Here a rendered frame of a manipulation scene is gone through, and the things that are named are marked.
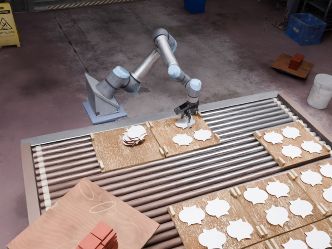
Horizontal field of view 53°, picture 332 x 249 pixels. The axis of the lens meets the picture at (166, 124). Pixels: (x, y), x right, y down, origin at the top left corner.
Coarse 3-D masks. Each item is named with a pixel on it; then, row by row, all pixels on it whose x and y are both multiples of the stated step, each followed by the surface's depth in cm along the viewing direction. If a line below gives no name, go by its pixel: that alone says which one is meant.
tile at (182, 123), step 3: (177, 120) 240; (180, 120) 240; (183, 120) 240; (186, 120) 240; (177, 123) 237; (180, 123) 237; (183, 123) 238; (186, 123) 238; (177, 126) 235; (180, 126) 235; (183, 126) 235; (186, 126) 235; (183, 129) 234
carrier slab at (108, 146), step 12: (108, 132) 226; (120, 132) 227; (96, 144) 216; (108, 144) 217; (120, 144) 218; (144, 144) 220; (156, 144) 220; (96, 156) 208; (108, 156) 209; (120, 156) 210; (132, 156) 211; (144, 156) 211; (156, 156) 212; (108, 168) 201; (120, 168) 203
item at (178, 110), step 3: (186, 102) 228; (180, 105) 228; (183, 105) 227; (186, 105) 226; (189, 105) 226; (177, 108) 227; (180, 108) 227; (183, 108) 226; (186, 108) 226; (174, 111) 227; (177, 111) 226; (180, 111) 226; (183, 111) 227; (177, 114) 227
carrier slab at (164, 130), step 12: (168, 120) 241; (156, 132) 229; (168, 132) 230; (180, 132) 231; (192, 132) 232; (168, 144) 221; (192, 144) 223; (204, 144) 224; (216, 144) 227; (168, 156) 214
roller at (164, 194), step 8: (248, 168) 212; (256, 168) 214; (264, 168) 216; (216, 176) 206; (224, 176) 206; (232, 176) 207; (240, 176) 210; (192, 184) 199; (200, 184) 200; (208, 184) 202; (160, 192) 193; (168, 192) 193; (176, 192) 194; (184, 192) 197; (136, 200) 187; (144, 200) 188; (152, 200) 189
